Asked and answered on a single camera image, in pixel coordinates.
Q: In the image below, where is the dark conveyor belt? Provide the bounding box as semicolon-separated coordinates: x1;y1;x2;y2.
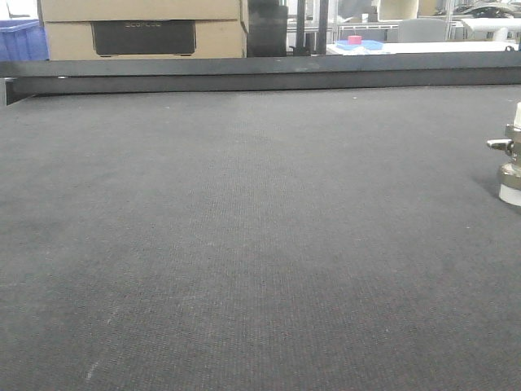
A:
1;86;520;390

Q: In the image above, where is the white background table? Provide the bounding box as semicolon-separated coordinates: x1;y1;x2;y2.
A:
326;41;520;55

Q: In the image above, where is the white curved machine part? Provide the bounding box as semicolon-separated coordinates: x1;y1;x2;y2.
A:
461;18;521;42

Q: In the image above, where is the grey office chair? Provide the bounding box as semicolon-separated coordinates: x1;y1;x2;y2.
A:
397;18;446;43

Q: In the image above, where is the black vertical post left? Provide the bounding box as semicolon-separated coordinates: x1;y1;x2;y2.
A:
290;0;311;56

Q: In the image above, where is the lower cardboard box black label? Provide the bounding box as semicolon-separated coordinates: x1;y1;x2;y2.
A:
45;20;247;60

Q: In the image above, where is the black vertical post right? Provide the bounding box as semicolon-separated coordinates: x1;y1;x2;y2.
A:
317;0;329;55

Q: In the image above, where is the upper cardboard box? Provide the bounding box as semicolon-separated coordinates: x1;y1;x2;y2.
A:
41;0;247;22

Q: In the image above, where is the blue plastic crate background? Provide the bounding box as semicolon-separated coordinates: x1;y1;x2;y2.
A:
1;20;49;62

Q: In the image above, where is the metal valve with white caps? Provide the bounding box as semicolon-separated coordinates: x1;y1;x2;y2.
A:
486;103;520;207

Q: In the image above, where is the pink cylinder object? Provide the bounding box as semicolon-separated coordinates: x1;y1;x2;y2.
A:
347;35;362;46

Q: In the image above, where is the black conveyor side rail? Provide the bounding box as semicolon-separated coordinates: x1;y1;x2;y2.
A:
1;51;520;103

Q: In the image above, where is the black cabinet background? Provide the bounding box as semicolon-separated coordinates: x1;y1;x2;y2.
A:
247;1;288;58

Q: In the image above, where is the black vertical post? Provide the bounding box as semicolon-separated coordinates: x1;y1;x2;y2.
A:
290;0;311;56
317;0;329;55

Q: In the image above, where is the blue tray on table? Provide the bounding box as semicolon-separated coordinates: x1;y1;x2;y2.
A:
335;40;383;51

